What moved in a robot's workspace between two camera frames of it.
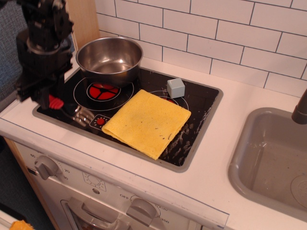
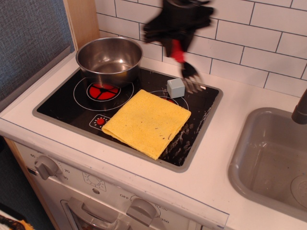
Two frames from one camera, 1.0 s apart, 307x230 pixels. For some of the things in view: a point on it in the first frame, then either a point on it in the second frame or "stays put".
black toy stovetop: x=87 y=108 stays put
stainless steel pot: x=110 y=62 stays put
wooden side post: x=84 y=15 stays put
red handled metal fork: x=80 y=116 to x=190 y=76
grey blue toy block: x=176 y=87 stays put
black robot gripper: x=40 y=67 to x=179 y=18
